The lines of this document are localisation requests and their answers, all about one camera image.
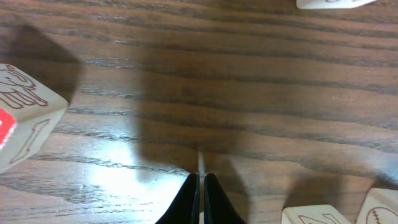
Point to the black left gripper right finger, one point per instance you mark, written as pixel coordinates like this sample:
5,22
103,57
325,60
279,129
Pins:
217,207

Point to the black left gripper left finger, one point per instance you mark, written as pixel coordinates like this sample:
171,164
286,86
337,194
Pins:
185,207

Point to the red letter I block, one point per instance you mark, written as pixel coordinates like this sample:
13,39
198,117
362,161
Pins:
312,214

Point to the blue letter P block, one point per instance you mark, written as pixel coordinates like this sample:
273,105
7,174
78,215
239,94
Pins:
331,4

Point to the red letter A block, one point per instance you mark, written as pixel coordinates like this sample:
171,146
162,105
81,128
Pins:
29,113

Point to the blue number 2 block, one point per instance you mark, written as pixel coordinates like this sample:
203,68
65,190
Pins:
379,207

